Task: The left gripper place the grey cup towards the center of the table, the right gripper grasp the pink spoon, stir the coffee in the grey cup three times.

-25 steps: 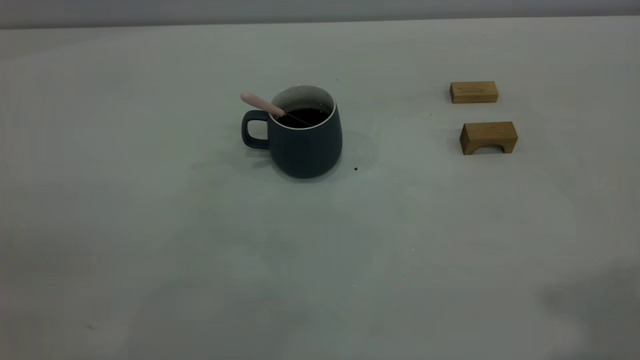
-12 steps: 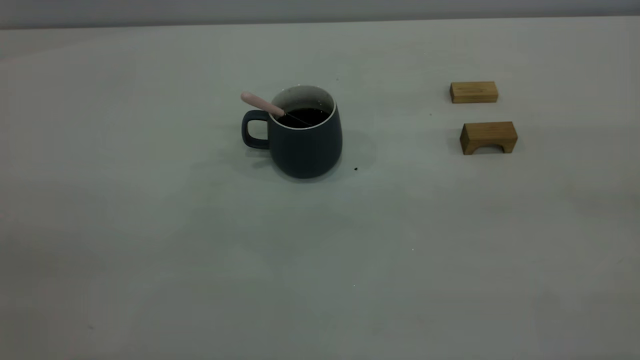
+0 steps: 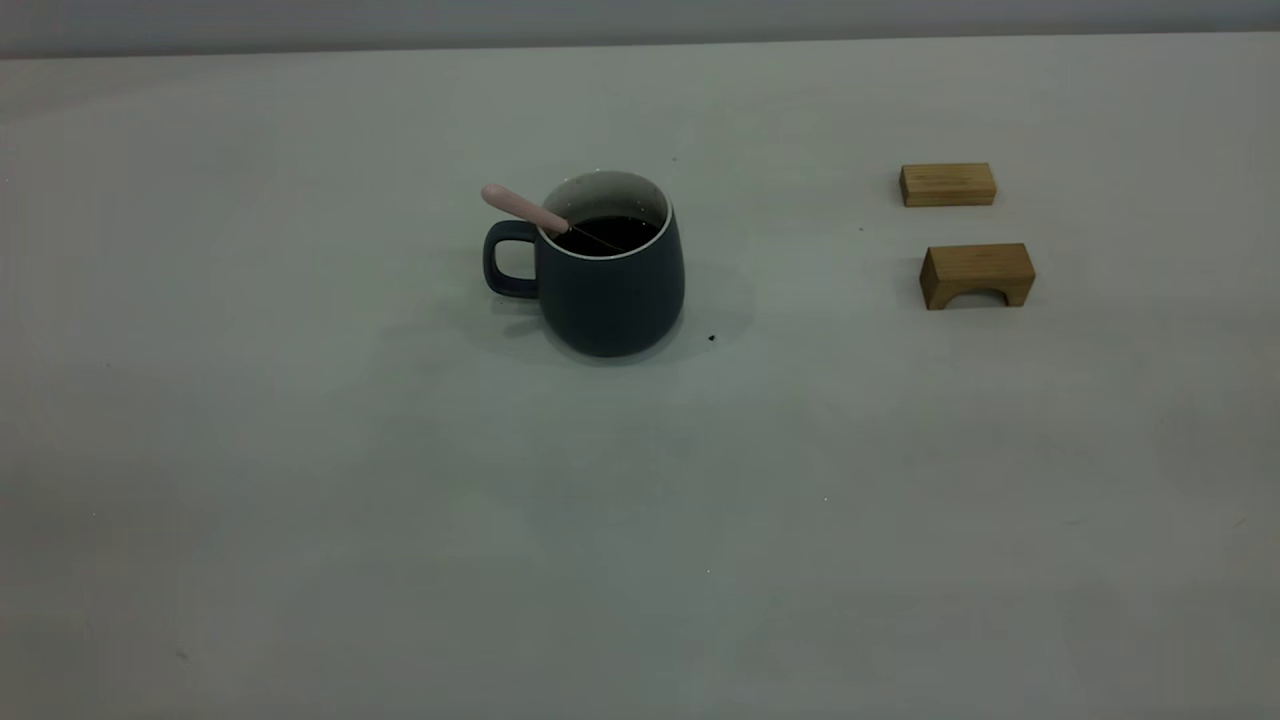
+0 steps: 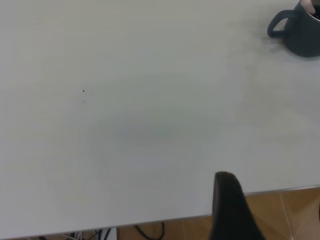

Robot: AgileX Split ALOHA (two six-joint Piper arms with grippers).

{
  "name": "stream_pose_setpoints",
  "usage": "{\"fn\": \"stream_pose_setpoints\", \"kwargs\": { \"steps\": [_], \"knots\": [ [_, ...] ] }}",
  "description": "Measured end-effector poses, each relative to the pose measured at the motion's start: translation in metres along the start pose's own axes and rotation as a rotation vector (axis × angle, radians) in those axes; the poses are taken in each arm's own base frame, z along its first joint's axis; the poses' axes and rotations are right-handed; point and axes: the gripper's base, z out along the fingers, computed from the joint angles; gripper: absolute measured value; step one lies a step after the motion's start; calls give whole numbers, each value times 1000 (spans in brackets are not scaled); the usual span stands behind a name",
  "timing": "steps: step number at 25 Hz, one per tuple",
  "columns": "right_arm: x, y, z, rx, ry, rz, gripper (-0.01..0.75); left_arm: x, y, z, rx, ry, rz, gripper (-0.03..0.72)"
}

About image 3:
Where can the dark grey ceramic mug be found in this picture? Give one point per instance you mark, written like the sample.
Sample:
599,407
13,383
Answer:
610,300

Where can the dark coffee liquid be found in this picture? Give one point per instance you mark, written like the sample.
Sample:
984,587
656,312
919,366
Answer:
625,230

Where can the arch-shaped wooden block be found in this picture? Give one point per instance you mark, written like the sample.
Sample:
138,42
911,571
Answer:
975,265

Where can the flat rectangular wooden block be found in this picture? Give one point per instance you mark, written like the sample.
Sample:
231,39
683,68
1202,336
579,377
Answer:
948,185

